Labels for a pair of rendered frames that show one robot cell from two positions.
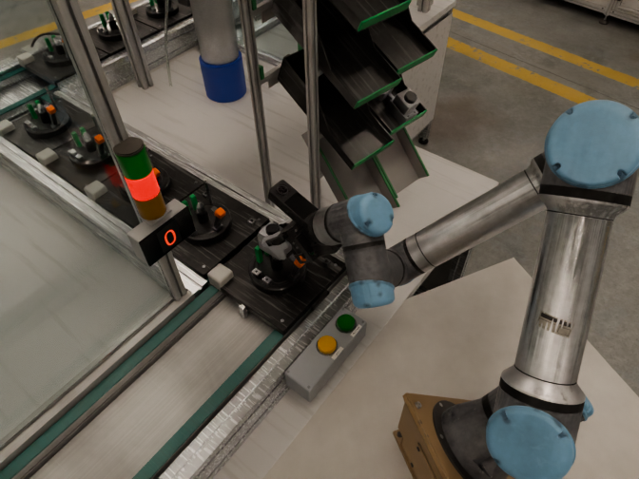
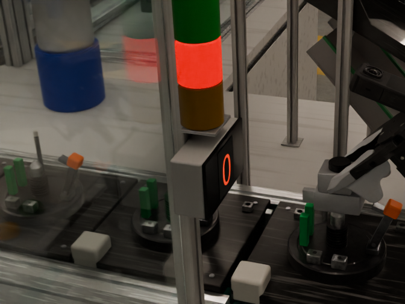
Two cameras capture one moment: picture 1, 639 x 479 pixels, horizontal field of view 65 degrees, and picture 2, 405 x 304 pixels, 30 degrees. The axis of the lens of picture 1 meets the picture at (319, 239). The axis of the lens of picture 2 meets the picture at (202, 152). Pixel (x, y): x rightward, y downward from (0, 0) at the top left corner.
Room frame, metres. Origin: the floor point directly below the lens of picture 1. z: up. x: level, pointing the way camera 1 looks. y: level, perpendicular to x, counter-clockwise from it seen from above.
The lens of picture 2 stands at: (-0.06, 0.53, 1.63)
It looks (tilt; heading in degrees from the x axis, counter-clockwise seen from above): 28 degrees down; 344
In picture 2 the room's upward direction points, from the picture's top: 3 degrees counter-clockwise
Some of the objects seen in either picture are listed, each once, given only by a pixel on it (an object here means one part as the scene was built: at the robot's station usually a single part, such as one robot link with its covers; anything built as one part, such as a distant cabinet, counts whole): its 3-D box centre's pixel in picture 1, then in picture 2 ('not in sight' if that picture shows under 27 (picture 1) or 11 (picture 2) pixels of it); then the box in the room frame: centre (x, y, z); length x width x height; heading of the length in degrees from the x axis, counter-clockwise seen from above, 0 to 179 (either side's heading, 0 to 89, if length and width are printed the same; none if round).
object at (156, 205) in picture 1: (149, 201); (200, 101); (0.67, 0.31, 1.28); 0.05 x 0.05 x 0.05
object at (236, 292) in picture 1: (278, 273); (335, 260); (0.74, 0.10, 0.96); 0.24 x 0.24 x 0.02; 51
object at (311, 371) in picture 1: (326, 352); not in sight; (0.54, -0.01, 0.93); 0.21 x 0.07 x 0.06; 141
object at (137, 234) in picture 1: (148, 199); (200, 94); (0.67, 0.31, 1.29); 0.12 x 0.05 x 0.25; 141
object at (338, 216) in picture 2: not in sight; (337, 215); (0.74, 0.10, 1.04); 0.02 x 0.02 x 0.03
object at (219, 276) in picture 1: (221, 277); (251, 282); (0.73, 0.24, 0.97); 0.05 x 0.05 x 0.04; 51
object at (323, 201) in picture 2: (270, 237); (332, 182); (0.75, 0.11, 1.09); 0.08 x 0.04 x 0.07; 51
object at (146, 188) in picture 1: (142, 182); (198, 58); (0.67, 0.31, 1.33); 0.05 x 0.05 x 0.05
